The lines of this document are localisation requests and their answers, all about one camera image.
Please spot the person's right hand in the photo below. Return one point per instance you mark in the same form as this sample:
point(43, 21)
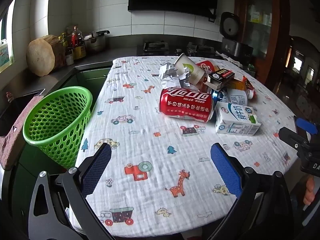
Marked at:
point(309, 190)

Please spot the yellow-capped sauce bottle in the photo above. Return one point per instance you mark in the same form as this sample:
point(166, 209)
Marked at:
point(63, 40)

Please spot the black gas stove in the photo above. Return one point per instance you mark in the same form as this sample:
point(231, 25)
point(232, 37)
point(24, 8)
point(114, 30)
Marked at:
point(155, 47)

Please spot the white green paper cup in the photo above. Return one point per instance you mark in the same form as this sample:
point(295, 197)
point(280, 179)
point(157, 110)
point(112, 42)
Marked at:
point(190, 67)

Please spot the green plastic basket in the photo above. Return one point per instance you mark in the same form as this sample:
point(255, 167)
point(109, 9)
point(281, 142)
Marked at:
point(50, 120)

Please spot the kitchen sink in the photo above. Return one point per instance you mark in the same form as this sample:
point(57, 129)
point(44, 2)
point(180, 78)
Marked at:
point(15, 110)

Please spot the white printed tablecloth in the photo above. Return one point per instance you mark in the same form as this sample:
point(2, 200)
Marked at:
point(150, 130)

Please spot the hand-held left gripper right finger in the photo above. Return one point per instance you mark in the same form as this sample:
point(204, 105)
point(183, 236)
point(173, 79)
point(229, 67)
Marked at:
point(225, 170)

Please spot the wooden glass-door cabinet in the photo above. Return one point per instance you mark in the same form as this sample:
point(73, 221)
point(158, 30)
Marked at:
point(260, 30)

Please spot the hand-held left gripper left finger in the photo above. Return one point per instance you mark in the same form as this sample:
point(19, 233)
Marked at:
point(97, 170)

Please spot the detergent bottle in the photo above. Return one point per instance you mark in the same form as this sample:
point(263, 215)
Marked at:
point(4, 53)

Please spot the steel pressure cooker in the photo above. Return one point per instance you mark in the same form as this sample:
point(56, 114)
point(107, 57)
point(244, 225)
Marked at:
point(96, 42)

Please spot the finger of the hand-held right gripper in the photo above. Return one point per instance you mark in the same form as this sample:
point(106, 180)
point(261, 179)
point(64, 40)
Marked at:
point(303, 125)
point(292, 137)

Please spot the white milk carton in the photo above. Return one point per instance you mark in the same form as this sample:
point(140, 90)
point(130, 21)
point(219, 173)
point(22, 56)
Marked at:
point(235, 120)

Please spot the round wooden chopping block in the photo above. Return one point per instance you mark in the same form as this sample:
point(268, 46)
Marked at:
point(40, 57)

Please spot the red yellow snack bag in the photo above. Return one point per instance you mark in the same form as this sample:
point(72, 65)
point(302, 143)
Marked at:
point(241, 83)

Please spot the window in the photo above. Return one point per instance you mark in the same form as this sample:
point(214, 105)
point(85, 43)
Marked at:
point(7, 30)

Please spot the red snack cup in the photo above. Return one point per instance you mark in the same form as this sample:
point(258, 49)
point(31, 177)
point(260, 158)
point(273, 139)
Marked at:
point(207, 66)

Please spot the red soda can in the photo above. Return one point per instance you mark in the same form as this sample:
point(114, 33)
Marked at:
point(185, 105)

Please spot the black rice cooker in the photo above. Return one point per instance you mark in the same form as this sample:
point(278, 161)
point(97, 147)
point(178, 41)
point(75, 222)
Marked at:
point(230, 27)

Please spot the small black box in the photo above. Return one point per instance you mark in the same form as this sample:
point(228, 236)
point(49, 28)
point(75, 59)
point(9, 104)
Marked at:
point(221, 76)

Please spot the pink towel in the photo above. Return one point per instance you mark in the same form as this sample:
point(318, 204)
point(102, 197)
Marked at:
point(15, 135)

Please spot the white yogurt bottle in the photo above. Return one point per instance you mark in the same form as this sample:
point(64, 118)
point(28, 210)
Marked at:
point(237, 97)

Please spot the green kitchen cabinet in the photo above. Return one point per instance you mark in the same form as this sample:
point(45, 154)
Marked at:
point(87, 80)

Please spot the cooking oil bottle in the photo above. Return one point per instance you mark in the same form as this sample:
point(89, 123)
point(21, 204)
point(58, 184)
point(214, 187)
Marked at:
point(77, 37)

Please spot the white paper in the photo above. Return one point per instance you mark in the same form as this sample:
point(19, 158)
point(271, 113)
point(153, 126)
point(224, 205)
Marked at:
point(170, 73)

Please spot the yellow tin container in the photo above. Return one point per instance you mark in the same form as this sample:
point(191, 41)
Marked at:
point(79, 52)

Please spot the white rag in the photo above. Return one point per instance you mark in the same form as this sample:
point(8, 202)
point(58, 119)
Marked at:
point(230, 58)

